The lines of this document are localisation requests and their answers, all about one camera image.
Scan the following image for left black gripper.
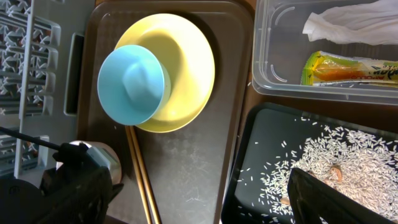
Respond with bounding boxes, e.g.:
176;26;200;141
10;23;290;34
40;141;124;205

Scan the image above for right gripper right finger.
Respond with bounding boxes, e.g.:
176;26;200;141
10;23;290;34
287;168;394;224

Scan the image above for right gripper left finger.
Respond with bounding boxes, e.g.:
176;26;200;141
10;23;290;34
32;167;124;224

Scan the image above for pink bowl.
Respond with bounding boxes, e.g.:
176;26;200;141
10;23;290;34
53;140;122;185

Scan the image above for wooden chopstick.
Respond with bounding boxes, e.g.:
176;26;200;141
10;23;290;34
129;126;162;224
125;126;152;224

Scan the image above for light blue bowl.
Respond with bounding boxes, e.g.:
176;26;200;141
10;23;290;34
97;45;172;126

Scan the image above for green plastic wrapper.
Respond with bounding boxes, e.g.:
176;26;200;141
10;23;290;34
300;51;397;86

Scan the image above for yellow round plate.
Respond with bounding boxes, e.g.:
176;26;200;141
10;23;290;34
116;13;215;133

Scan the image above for white napkin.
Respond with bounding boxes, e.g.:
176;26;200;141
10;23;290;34
302;0;397;45

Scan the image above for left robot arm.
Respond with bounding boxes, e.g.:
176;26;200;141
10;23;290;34
1;143;124;224

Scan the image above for black waste tray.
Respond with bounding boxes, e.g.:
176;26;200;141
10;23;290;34
220;102;398;224

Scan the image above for rice and food scraps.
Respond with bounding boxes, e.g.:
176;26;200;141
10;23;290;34
238;116;398;224

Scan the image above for brown serving tray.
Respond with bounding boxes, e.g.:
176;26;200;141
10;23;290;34
77;1;254;223

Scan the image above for grey plastic dish rack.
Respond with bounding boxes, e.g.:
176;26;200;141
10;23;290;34
0;0;96;187

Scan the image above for clear plastic bin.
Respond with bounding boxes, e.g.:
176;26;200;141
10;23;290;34
252;0;397;105

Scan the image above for left black cable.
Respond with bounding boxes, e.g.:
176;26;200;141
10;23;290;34
0;126;63;152

